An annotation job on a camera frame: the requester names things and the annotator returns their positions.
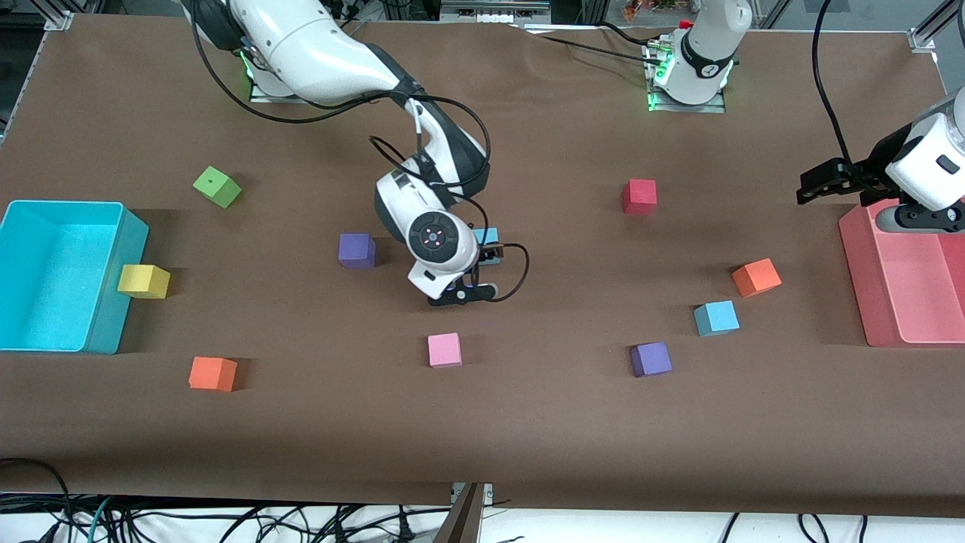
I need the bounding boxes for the light blue foam block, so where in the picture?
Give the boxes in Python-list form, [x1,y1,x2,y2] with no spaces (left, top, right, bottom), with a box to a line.
[471,228,504,266]
[694,300,740,337]

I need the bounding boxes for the pink foam block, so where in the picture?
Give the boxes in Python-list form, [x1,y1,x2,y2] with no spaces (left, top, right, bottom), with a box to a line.
[427,333,463,369]

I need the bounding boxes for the orange foam block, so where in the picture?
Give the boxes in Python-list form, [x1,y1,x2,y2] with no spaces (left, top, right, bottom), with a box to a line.
[188,357,238,393]
[731,258,783,298]

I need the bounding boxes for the purple foam block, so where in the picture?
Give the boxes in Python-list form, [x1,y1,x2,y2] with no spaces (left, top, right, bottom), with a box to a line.
[630,342,672,378]
[338,233,376,270]

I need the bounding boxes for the pink plastic bin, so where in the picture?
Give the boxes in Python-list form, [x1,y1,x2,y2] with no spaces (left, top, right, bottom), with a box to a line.
[839,200,965,348]

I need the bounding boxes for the red foam block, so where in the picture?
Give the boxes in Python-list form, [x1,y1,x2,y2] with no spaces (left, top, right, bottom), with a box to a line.
[623,179,657,216]

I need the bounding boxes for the brown table cover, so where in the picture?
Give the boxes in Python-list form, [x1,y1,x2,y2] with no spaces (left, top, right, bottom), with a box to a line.
[0,14,965,521]

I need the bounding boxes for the white device behind table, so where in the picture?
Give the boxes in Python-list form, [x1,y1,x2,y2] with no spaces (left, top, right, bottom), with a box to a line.
[441,0,551,23]

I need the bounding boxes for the green foam block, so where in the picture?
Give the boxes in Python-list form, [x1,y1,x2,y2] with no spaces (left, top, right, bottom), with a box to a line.
[193,166,243,210]

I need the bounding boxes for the yellow foam block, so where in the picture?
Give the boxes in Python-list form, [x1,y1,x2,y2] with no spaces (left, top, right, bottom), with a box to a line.
[117,264,171,299]

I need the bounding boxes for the cyan plastic bin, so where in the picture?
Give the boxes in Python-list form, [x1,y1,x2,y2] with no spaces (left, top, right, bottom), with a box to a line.
[0,200,149,355]

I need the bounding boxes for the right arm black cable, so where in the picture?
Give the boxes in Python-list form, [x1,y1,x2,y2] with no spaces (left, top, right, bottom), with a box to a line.
[188,0,531,302]

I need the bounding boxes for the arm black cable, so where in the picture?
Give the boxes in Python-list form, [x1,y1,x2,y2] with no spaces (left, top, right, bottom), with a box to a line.
[813,0,860,167]
[188,0,531,302]

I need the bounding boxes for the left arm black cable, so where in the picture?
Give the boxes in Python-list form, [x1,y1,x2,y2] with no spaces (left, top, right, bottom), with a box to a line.
[813,0,860,167]

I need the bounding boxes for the black cable on table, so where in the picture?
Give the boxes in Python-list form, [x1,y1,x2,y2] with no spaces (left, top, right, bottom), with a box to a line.
[520,23,666,58]

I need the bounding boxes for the grey camera stand post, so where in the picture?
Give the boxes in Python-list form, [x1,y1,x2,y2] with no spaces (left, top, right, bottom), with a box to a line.
[432,483,485,543]

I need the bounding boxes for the teal cable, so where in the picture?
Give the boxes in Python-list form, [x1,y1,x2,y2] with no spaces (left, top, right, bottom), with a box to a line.
[87,495,115,543]

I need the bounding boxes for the black looped cable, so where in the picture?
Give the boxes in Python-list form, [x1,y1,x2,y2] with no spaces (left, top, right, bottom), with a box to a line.
[0,458,72,543]

